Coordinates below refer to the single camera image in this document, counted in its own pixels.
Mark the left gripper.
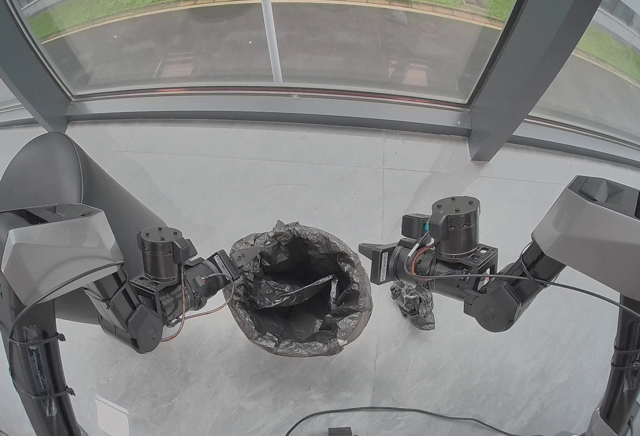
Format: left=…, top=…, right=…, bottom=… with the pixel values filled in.
left=176, top=245, right=262, bottom=318

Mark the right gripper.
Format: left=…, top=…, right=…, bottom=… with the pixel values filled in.
left=358, top=243, right=442, bottom=297

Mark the black plastic bag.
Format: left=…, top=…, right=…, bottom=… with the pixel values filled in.
left=222, top=219, right=375, bottom=358

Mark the black plastic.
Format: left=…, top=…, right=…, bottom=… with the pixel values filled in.
left=390, top=280, right=436, bottom=332

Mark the window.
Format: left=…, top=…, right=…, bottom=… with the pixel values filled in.
left=0, top=0, right=640, bottom=163

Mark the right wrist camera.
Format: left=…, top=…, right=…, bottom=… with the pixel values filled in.
left=401, top=212, right=432, bottom=245

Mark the black cable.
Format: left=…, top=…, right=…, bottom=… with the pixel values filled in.
left=470, top=244, right=640, bottom=320
left=7, top=261, right=126, bottom=340
left=291, top=406, right=596, bottom=436

